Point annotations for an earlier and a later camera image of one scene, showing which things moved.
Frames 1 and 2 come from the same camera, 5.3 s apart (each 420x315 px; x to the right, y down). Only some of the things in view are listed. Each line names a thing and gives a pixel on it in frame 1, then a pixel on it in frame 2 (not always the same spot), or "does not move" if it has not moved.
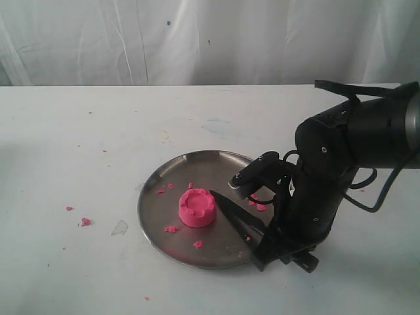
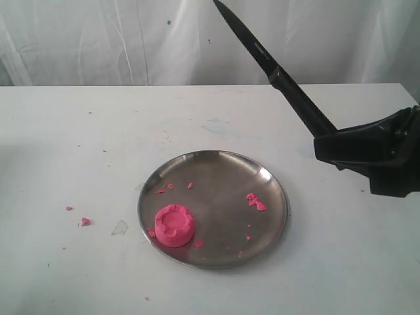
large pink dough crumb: (85, 222) does not move
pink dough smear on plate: (260, 207) does not move
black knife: (246, 220) → (280, 81)
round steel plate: (218, 246) does not move
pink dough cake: (197, 208) → (174, 226)
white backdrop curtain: (208, 42) does not move
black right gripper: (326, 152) → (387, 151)
